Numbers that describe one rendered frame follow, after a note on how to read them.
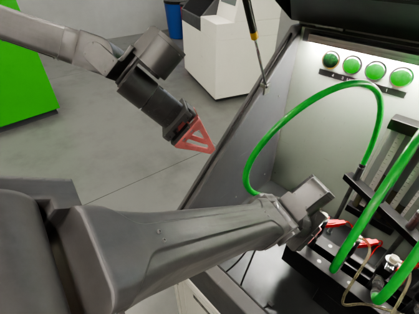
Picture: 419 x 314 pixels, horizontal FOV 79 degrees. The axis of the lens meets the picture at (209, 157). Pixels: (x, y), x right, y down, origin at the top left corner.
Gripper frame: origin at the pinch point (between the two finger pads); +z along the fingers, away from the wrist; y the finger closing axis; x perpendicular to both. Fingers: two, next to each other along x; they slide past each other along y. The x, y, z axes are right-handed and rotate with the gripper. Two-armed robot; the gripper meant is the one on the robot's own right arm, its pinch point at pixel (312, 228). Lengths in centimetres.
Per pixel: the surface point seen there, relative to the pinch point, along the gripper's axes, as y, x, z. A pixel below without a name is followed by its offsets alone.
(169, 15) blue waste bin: 98, 581, 189
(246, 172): 1.8, 11.3, -20.1
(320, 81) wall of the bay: 33.8, 28.8, 4.3
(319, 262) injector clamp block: -6.5, -4.1, 10.2
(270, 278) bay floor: -22.4, 3.6, 15.8
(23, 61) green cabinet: -84, 320, -23
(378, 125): 29.1, 6.0, 2.3
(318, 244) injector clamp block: -3.7, -0.2, 13.3
